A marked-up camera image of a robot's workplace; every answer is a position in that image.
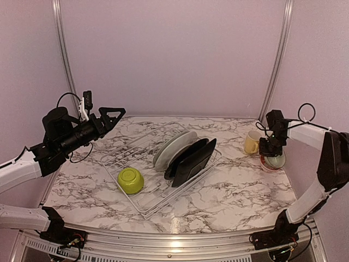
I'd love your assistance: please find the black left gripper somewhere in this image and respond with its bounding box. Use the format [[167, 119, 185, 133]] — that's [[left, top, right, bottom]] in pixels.
[[59, 106, 125, 155]]

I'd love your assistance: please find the left aluminium corner post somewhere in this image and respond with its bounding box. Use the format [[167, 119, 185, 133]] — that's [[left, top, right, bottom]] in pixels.
[[52, 0, 77, 94]]

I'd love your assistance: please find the black square plate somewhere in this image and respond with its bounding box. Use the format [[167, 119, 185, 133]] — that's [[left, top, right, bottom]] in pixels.
[[168, 138, 217, 187]]

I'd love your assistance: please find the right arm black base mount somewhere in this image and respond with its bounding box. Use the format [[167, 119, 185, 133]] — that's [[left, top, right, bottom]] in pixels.
[[249, 210, 302, 250]]

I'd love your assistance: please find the aluminium front frame rail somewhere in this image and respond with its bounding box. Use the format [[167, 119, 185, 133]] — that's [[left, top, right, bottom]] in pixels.
[[10, 222, 328, 262]]

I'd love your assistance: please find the red patterned white bowl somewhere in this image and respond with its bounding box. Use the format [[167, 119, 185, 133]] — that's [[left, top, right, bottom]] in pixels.
[[260, 155, 282, 173]]

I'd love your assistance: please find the pale grey-green bowl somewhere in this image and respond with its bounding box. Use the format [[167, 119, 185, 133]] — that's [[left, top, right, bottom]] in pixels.
[[265, 154, 286, 169]]

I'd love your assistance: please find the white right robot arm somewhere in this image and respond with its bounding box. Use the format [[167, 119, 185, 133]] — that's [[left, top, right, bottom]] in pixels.
[[259, 110, 348, 245]]

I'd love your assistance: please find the aluminium corner post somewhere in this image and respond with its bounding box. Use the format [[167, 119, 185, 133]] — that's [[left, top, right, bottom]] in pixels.
[[258, 0, 294, 122], [52, 0, 77, 94]]

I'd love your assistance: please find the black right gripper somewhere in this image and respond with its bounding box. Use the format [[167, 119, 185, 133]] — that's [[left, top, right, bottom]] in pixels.
[[259, 133, 286, 157]]

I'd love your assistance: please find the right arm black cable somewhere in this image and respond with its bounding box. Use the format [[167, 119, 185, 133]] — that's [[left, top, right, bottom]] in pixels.
[[255, 103, 332, 137]]

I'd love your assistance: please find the lime green bowl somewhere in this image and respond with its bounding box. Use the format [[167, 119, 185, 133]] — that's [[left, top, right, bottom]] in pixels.
[[117, 168, 144, 194]]

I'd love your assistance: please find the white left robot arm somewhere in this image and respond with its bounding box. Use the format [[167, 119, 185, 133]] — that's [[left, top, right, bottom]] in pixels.
[[1, 106, 126, 243]]

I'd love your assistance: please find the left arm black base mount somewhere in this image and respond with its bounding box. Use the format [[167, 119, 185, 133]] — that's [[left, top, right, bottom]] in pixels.
[[39, 206, 87, 249]]

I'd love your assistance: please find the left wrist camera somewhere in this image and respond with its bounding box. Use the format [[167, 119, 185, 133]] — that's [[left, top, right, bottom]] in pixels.
[[79, 91, 93, 121]]

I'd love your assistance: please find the white wire dish rack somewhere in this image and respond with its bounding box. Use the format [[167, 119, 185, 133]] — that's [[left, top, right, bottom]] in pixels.
[[101, 122, 221, 219]]

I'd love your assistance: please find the yellow ceramic mug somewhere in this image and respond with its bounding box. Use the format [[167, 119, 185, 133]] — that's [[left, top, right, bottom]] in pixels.
[[244, 130, 261, 154]]

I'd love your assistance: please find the grey floral plate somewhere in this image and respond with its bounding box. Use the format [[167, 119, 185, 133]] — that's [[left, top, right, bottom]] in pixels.
[[153, 131, 198, 171]]

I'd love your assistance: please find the right aluminium corner post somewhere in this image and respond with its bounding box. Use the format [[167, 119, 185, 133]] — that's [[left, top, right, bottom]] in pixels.
[[258, 0, 294, 122]]

